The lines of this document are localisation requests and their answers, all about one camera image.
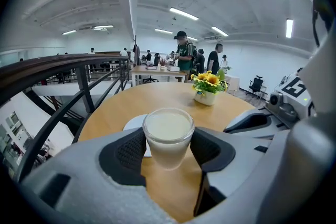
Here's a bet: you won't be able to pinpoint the wooden handrail black metal railing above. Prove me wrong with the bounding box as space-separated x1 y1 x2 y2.
0 54 131 183

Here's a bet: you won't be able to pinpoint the glass of milk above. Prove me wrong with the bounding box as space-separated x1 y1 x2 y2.
142 107 195 171

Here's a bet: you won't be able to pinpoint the potted sunflowers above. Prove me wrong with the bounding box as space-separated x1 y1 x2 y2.
190 70 229 106

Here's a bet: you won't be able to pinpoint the rectangular wooden table white legs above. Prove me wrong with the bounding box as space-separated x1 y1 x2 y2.
130 65 188 87

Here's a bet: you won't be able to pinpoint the black office chair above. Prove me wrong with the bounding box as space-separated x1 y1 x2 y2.
248 75 264 99
143 75 160 84

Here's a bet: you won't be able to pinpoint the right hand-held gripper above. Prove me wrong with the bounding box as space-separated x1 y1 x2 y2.
223 74 317 140

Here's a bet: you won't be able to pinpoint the coat stand with clothes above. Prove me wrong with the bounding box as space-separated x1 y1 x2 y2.
132 35 142 66

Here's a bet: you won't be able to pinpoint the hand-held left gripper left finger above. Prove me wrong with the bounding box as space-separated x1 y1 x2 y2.
15 127 179 224

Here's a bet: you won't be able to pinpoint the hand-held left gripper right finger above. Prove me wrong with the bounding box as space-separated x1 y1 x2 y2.
183 127 291 224

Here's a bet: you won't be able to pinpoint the long ceiling light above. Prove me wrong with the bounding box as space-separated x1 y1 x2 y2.
211 26 229 37
286 18 294 39
169 7 200 21

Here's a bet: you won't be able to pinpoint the white saucer plate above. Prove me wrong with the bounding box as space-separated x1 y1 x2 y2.
123 113 153 158

